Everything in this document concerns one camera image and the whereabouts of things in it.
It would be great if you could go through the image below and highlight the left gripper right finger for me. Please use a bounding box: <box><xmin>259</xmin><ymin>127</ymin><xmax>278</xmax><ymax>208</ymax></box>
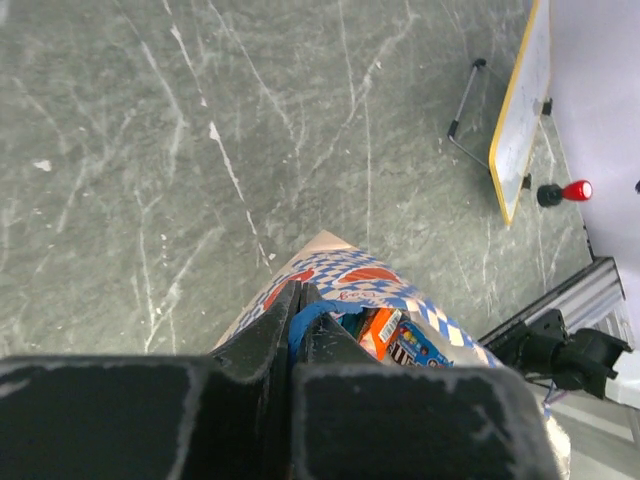
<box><xmin>292</xmin><ymin>284</ymin><xmax>560</xmax><ymax>479</ymax></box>

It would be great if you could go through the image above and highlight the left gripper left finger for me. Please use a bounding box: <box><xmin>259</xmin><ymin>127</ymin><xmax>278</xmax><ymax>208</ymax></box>
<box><xmin>1</xmin><ymin>282</ymin><xmax>301</xmax><ymax>479</ymax></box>

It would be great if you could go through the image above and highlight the checkered paper bag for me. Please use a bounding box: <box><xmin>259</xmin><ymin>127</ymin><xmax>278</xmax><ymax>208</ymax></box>
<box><xmin>212</xmin><ymin>229</ymin><xmax>572</xmax><ymax>480</ymax></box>

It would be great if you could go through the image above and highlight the purple chocolate pack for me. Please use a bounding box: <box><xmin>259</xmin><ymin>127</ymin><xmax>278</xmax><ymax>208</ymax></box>
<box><xmin>387</xmin><ymin>320</ymin><xmax>453</xmax><ymax>368</ymax></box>

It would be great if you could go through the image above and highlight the orange snack packet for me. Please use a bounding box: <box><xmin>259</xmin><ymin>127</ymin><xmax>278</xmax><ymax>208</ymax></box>
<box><xmin>358</xmin><ymin>308</ymin><xmax>403</xmax><ymax>361</ymax></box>

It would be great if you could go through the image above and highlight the blue snack packet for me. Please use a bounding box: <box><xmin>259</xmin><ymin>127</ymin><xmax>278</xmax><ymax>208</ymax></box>
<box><xmin>338</xmin><ymin>312</ymin><xmax>366</xmax><ymax>340</ymax></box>

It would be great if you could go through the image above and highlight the red emergency stop button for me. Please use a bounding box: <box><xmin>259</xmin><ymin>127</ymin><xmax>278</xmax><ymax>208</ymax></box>
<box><xmin>536</xmin><ymin>180</ymin><xmax>593</xmax><ymax>208</ymax></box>

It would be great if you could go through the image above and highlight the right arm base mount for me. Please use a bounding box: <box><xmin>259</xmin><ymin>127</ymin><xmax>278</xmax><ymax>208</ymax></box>
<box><xmin>505</xmin><ymin>309</ymin><xmax>632</xmax><ymax>399</ymax></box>

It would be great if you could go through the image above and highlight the aluminium rail frame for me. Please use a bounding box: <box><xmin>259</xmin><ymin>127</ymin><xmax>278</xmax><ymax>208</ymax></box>
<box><xmin>477</xmin><ymin>256</ymin><xmax>640</xmax><ymax>416</ymax></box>

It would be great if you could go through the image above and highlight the small whiteboard yellow frame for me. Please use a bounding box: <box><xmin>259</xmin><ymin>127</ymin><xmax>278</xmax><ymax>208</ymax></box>
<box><xmin>446</xmin><ymin>0</ymin><xmax>554</xmax><ymax>227</ymax></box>

